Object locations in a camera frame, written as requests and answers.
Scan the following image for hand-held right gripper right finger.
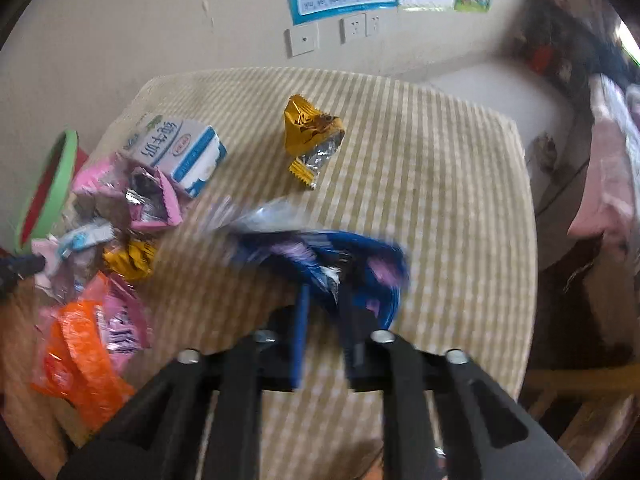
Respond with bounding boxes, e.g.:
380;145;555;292
337;282;586;480

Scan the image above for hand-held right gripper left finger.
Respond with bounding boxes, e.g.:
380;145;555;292
57;282;313;480

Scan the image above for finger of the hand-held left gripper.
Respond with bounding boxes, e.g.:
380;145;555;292
0;254;45;291

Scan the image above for green rimmed red bin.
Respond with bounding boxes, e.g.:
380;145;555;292
14;130;81;253

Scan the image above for blue snack wrapper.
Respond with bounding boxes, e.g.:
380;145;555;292
210;197;411;331

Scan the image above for white light-blue wrapper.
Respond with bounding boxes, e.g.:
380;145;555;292
59;222;113;261

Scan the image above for small crumpled yellow wrapper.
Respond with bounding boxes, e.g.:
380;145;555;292
103;240;157;283

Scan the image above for orange snack wrapper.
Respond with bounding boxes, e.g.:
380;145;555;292
30;300;136;431

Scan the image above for pink printed snack wrapper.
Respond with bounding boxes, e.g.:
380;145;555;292
95;275;153;358

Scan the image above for pink foil wrapper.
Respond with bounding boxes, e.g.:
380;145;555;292
71;154;183;232

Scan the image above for white blue milk carton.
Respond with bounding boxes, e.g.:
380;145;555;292
122;112;228;198

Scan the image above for golden yellow snack wrapper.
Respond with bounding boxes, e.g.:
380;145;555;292
284;95;346;191

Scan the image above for pink blanket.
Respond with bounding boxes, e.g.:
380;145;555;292
567;72;640;256

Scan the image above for red container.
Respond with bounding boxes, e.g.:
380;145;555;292
529;44;552;72

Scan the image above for dark shelf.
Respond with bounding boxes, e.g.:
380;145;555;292
515;0;626;91

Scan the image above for white wall plate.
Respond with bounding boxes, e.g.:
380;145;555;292
285;22;320;58

